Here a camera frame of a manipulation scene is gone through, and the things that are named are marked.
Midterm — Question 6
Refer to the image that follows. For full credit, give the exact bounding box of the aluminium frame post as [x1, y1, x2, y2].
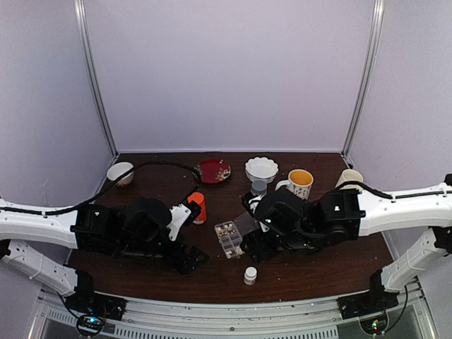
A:
[73, 0, 118, 157]
[341, 0, 385, 162]

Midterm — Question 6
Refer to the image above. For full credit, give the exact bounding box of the white ceramic bowl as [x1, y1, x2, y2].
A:
[107, 162, 134, 187]

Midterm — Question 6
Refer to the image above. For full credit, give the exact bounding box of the aluminium front rail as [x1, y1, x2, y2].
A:
[28, 278, 439, 339]

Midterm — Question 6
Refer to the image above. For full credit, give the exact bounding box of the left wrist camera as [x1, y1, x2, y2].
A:
[167, 203, 196, 242]

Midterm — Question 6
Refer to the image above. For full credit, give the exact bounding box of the red floral plate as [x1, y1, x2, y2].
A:
[195, 159, 232, 184]

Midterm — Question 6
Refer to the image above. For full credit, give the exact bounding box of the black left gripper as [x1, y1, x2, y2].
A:
[117, 231, 210, 275]

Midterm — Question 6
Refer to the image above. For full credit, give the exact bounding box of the orange pill bottle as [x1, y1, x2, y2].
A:
[188, 192, 207, 225]

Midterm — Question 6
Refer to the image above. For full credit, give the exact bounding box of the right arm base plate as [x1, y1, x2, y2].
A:
[337, 291, 399, 319]

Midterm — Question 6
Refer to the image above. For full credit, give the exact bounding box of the grey cap pill bottle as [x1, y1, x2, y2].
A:
[251, 180, 267, 196]

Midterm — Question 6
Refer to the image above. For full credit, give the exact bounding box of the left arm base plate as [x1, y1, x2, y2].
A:
[64, 291, 126, 321]

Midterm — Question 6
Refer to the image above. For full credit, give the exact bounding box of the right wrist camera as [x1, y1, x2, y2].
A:
[242, 192, 263, 216]

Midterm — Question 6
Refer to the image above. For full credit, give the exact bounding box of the white scalloped bowl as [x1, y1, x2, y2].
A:
[245, 157, 279, 184]

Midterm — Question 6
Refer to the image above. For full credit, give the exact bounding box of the clear plastic pill organizer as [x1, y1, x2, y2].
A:
[214, 212, 259, 259]

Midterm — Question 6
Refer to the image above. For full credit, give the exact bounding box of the right aluminium frame post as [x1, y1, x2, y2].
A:
[341, 0, 385, 162]

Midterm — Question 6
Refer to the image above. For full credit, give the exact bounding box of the small white dropper bottle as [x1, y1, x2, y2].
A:
[244, 266, 257, 285]

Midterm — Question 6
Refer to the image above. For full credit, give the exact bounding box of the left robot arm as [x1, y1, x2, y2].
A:
[1, 197, 209, 314]

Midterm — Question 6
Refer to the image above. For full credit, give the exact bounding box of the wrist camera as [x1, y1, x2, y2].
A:
[167, 203, 196, 242]
[242, 192, 263, 216]

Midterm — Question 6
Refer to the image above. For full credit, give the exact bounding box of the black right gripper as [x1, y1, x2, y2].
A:
[240, 227, 318, 264]

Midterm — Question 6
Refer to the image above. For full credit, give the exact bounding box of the left aluminium frame post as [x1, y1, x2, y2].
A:
[73, 0, 118, 157]

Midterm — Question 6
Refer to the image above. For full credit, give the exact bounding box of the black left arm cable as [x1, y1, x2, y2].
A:
[0, 160, 202, 216]

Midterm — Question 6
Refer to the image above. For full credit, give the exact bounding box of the floral mug yellow inside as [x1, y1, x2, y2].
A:
[275, 169, 314, 201]

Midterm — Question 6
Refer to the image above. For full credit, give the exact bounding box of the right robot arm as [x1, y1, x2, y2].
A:
[242, 179, 451, 312]

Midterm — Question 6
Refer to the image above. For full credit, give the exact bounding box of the cream ribbed mug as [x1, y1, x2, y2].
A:
[335, 169, 364, 188]

